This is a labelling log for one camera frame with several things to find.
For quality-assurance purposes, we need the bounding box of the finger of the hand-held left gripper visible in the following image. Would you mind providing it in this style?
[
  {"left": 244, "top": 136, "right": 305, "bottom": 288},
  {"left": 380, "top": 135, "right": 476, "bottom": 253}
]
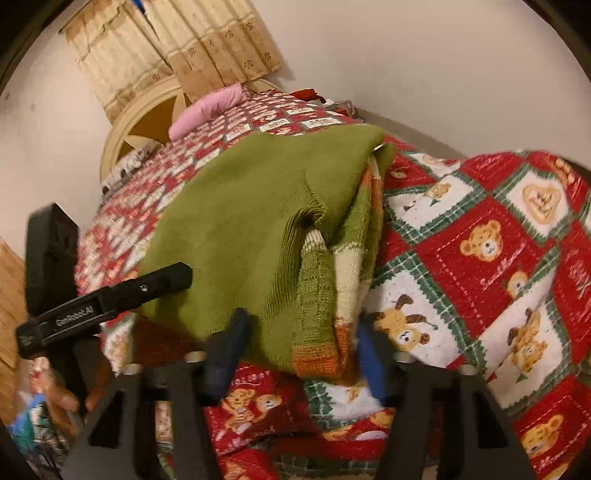
[{"left": 104, "top": 262, "right": 192, "bottom": 320}]

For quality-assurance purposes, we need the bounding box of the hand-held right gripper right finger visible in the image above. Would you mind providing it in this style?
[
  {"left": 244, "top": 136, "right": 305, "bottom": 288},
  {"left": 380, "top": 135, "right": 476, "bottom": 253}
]
[{"left": 358, "top": 318, "right": 536, "bottom": 480}]

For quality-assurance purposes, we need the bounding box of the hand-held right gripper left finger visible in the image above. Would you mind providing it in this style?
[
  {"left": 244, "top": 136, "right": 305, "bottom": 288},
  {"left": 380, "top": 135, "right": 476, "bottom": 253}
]
[{"left": 60, "top": 308, "right": 252, "bottom": 480}]

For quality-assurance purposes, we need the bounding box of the green striped knit sweater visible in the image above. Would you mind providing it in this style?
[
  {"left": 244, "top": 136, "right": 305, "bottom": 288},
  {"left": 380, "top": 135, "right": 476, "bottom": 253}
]
[{"left": 136, "top": 124, "right": 398, "bottom": 381}]

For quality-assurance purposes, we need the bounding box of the person's left hand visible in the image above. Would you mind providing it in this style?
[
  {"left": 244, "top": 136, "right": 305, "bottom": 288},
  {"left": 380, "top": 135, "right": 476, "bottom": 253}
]
[{"left": 44, "top": 364, "right": 112, "bottom": 414}]

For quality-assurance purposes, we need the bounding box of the tan wooden board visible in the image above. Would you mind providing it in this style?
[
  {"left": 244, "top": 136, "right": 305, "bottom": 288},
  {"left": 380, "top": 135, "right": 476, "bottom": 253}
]
[{"left": 0, "top": 237, "right": 28, "bottom": 370}]

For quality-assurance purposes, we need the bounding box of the grey patterned pillow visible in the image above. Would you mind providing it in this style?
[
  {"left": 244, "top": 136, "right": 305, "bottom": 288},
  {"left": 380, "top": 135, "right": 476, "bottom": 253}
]
[{"left": 102, "top": 143, "right": 162, "bottom": 195}]

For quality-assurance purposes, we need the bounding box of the red checked printed blanket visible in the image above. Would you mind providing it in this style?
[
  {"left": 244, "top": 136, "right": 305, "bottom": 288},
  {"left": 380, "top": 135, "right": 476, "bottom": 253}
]
[{"left": 74, "top": 88, "right": 591, "bottom": 480}]

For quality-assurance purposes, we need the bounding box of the colourful printed cloth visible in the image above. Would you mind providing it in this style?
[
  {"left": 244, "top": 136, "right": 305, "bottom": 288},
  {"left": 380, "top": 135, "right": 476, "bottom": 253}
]
[{"left": 9, "top": 397, "right": 70, "bottom": 476}]

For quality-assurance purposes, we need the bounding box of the cream wooden headboard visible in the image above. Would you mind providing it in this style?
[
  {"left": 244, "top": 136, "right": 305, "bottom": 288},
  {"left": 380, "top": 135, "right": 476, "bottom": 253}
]
[{"left": 99, "top": 76, "right": 278, "bottom": 181}]

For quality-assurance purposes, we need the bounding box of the pink pillow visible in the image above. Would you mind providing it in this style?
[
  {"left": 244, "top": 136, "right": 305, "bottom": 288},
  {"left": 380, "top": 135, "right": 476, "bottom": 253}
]
[{"left": 168, "top": 84, "right": 245, "bottom": 141}]

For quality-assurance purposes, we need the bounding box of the plain beige curtain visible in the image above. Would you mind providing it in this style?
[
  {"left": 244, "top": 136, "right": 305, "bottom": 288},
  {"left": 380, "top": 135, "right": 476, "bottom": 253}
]
[{"left": 62, "top": 0, "right": 178, "bottom": 123}]

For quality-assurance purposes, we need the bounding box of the red cloth pile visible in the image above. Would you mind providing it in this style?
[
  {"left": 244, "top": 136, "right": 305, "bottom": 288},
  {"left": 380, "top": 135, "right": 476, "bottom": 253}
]
[{"left": 291, "top": 85, "right": 358, "bottom": 121}]

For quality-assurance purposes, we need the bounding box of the beige patterned curtain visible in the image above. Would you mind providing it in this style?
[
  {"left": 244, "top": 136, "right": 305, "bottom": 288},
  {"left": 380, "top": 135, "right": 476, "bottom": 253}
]
[{"left": 139, "top": 0, "right": 284, "bottom": 100}]

